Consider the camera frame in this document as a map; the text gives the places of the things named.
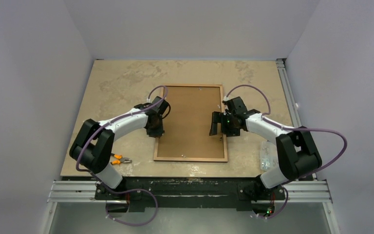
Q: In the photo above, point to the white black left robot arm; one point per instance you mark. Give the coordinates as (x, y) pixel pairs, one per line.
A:
(93, 144)

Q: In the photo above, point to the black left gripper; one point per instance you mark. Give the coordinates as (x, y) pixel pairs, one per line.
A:
(156, 133)

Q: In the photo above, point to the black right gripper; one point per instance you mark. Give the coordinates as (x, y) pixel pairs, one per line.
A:
(221, 122)

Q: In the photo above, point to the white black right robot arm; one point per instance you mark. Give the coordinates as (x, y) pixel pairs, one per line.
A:
(296, 149)

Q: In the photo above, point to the aluminium side rail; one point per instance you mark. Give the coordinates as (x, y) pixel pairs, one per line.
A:
(293, 110)

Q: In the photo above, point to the orange handled pliers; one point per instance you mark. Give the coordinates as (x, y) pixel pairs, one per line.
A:
(119, 159)

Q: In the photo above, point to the clear plastic parts box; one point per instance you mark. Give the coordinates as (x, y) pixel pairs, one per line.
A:
(268, 156)

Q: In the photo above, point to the aluminium front rail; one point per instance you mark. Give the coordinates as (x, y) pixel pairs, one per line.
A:
(84, 191)

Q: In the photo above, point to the blue wooden picture frame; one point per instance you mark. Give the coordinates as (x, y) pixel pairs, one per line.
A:
(190, 160)

